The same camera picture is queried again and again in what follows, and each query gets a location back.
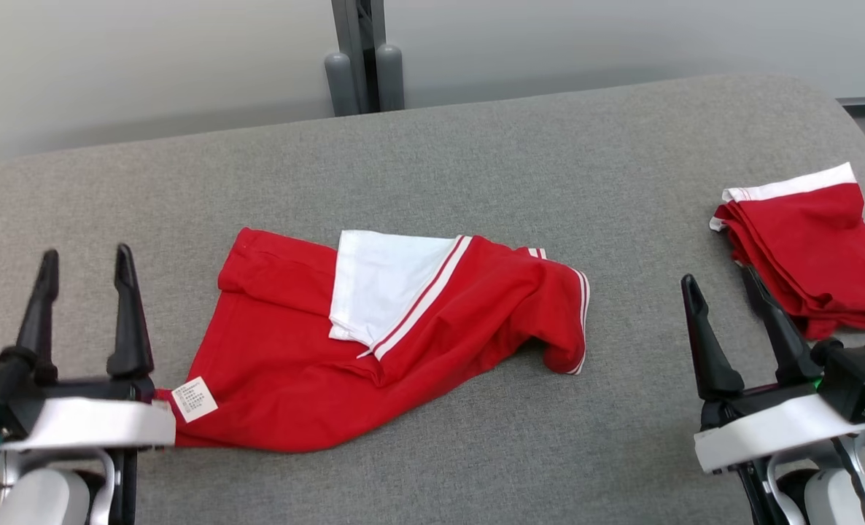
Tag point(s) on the red shorts with white waistband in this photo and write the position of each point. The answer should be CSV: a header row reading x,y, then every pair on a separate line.
x,y
819,248

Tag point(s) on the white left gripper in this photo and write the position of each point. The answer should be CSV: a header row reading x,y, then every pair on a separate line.
x,y
90,423

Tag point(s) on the grey cylindrical post cap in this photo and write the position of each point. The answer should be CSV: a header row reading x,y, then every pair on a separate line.
x,y
340,84
390,76

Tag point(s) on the grey metal partition post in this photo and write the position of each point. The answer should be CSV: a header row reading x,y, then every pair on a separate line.
x,y
346,29

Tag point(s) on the red shirt with white collar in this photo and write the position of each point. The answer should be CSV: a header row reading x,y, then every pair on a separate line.
x,y
286,379

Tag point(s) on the grey fabric sofa seat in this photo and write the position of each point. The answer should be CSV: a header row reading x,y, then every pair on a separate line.
x,y
476,160

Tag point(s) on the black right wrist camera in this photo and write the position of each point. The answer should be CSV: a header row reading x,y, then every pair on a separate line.
x,y
859,375

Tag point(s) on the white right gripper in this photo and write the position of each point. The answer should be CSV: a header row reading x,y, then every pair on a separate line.
x,y
768,434

